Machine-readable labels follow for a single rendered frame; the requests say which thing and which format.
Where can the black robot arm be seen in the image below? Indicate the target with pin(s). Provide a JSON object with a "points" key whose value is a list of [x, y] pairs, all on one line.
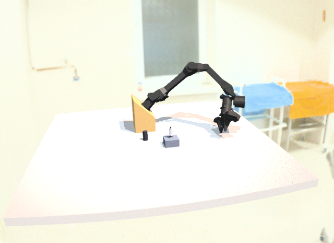
{"points": [[191, 68]]}

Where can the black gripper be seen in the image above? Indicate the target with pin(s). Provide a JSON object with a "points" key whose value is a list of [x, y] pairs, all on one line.
{"points": [[226, 118]]}

